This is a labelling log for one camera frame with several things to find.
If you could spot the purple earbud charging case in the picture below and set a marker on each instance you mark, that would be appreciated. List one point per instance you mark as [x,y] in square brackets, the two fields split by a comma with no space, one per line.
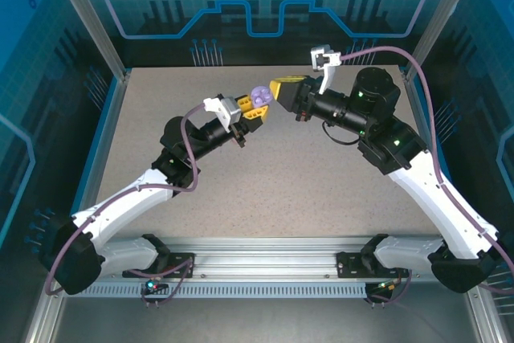
[261,95]

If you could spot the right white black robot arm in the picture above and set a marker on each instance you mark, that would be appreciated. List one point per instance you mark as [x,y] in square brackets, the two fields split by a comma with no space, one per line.
[435,206]

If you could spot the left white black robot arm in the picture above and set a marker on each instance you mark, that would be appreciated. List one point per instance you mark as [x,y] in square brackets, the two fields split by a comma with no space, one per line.
[132,202]

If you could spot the left connector board with LEDs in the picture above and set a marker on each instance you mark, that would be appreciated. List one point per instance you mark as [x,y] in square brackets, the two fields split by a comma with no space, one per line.
[152,287]

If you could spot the connector board with leds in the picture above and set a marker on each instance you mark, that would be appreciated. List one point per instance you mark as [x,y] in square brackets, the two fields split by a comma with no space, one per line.
[384,286]
[152,287]

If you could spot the right connector board with LEDs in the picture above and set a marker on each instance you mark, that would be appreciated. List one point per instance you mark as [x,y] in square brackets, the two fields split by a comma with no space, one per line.
[384,286]

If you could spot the left aluminium table side rail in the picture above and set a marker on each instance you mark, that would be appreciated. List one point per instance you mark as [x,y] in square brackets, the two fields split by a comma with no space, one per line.
[111,118]

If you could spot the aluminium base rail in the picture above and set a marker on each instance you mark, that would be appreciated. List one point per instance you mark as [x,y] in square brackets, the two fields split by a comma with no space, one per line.
[265,256]

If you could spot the right aluminium frame post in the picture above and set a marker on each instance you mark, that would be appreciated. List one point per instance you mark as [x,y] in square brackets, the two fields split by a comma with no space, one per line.
[441,17]

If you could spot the aluminium frame post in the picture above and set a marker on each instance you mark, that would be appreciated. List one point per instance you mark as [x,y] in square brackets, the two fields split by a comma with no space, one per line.
[441,17]
[90,17]

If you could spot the left aluminium frame post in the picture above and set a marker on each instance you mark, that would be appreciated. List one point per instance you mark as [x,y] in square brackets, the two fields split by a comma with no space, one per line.
[90,17]

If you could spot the aluminium lower frame tray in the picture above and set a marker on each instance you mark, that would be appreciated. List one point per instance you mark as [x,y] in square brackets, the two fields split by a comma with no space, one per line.
[261,319]

